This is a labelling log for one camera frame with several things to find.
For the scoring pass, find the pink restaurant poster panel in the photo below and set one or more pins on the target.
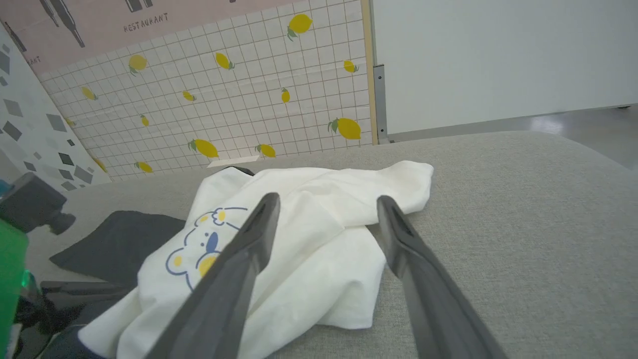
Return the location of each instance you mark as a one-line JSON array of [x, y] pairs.
[[99, 30]]

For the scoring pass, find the dark grey wrist camera box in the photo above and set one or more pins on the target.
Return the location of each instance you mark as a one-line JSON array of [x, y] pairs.
[[30, 202]]

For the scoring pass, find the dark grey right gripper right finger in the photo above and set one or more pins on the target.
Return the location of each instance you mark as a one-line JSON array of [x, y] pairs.
[[433, 304]]

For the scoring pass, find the grey metal panel bracket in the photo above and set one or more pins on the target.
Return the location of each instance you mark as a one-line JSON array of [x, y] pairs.
[[380, 104]]

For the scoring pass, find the plain white partition panel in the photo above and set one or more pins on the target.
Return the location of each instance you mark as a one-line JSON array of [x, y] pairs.
[[498, 60]]

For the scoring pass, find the white bear print T-shirt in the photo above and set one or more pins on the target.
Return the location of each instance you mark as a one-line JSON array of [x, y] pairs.
[[309, 234]]

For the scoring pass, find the dark grey garment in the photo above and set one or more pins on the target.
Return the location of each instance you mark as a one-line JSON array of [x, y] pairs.
[[119, 244]]

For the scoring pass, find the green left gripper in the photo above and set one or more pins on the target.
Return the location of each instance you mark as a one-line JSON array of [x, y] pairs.
[[10, 279]]

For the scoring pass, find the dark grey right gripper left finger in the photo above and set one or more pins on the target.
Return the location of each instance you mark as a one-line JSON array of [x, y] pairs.
[[219, 299]]

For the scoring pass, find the white panel with grey diamonds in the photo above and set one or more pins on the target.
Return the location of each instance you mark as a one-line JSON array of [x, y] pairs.
[[30, 134]]

